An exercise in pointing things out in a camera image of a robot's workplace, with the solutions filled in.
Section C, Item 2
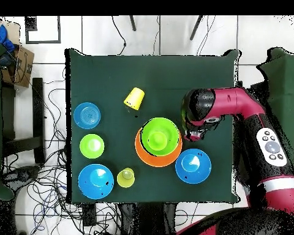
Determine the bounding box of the large green bowl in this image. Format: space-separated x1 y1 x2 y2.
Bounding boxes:
140 117 181 157

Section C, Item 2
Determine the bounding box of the green cup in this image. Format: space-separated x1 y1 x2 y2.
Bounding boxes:
147 131 168 151

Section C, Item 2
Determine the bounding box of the large blue bowl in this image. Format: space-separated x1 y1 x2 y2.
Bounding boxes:
77 163 115 201
175 148 213 185

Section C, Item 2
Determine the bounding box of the large orange bowl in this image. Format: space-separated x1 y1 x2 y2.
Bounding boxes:
134 127 184 168

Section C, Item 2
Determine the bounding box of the dark green table cloth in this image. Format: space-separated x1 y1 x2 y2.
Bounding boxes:
64 48 241 204

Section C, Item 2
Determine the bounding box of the pale translucent yellow cup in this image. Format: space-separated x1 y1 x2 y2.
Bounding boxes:
116 167 136 188

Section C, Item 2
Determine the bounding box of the black stand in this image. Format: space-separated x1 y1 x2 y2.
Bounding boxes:
117 202 178 235

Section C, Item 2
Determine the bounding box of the small green bowl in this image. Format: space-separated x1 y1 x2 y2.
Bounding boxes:
79 133 105 159

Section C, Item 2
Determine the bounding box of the small blue bowl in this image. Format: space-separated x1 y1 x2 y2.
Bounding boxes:
73 102 102 130

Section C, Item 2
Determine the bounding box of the black power strip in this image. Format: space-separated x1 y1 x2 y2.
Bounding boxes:
81 203 97 227

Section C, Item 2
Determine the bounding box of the printed cardboard box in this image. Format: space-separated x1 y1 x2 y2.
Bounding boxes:
1 45 36 88

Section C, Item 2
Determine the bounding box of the blue bag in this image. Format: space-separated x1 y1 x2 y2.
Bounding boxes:
0 24 16 53

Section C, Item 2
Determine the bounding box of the black floor cable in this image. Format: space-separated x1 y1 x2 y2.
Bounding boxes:
111 15 127 56

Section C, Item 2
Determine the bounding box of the black chair frame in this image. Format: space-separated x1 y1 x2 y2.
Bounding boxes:
1 77 45 165

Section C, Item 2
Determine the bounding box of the black square floor frame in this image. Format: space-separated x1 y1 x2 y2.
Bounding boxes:
24 15 62 45

